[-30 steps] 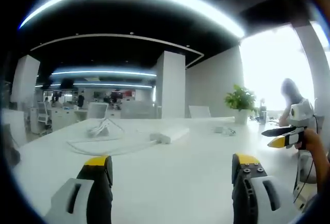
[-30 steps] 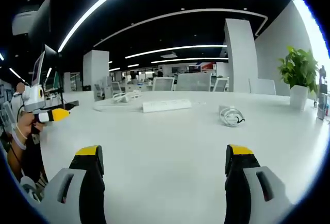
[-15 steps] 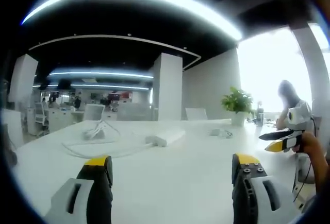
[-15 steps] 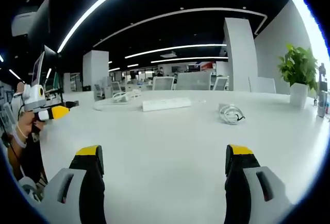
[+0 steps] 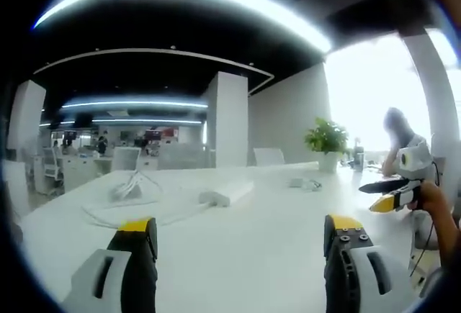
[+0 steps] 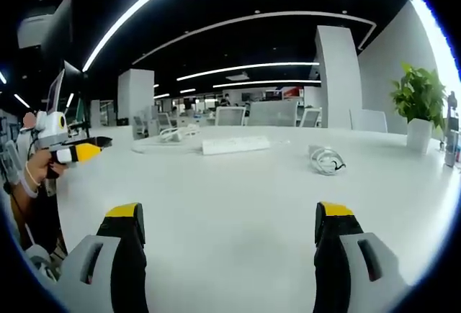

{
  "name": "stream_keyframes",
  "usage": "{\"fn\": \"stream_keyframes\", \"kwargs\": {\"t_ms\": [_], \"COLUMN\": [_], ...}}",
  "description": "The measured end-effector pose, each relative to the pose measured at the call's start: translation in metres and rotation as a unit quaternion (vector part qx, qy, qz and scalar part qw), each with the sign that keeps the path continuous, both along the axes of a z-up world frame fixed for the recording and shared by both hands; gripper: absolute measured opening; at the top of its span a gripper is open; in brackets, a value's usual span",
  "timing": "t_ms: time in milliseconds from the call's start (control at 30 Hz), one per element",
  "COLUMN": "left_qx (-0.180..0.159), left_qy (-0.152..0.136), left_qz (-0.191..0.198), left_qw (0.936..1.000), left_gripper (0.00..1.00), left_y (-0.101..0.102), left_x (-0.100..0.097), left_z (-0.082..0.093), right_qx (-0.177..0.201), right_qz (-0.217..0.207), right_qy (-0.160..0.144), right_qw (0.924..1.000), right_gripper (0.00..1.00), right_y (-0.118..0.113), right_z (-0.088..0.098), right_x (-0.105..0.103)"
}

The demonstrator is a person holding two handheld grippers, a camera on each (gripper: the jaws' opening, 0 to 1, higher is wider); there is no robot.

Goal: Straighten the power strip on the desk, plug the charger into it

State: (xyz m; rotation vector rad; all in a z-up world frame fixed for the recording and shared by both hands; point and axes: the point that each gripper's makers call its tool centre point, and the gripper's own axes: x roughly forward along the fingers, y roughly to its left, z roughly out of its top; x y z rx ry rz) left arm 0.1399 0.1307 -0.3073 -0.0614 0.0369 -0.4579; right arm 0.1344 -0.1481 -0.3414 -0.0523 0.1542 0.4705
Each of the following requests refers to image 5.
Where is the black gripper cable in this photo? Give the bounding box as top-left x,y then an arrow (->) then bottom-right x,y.
407,160 -> 442,278

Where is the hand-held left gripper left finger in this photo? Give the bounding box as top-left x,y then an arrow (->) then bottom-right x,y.
59,216 -> 160,313

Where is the green potted plant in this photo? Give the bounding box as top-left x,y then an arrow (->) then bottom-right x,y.
304,116 -> 350,174

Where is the person's right hand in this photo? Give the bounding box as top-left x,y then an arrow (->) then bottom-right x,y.
406,180 -> 455,222

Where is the white mesh office chair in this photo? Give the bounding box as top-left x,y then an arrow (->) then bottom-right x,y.
110,146 -> 143,172
252,147 -> 286,167
42,146 -> 66,194

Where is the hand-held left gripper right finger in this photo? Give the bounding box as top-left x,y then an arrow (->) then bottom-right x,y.
323,214 -> 419,313

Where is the long white box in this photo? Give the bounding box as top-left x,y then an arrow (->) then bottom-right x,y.
215,178 -> 255,207

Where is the white desk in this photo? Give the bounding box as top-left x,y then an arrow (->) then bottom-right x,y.
17,160 -> 461,313

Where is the white power strip cable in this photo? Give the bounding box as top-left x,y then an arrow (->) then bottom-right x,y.
81,168 -> 166,228

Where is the white charger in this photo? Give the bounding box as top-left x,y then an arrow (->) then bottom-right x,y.
198,190 -> 232,207

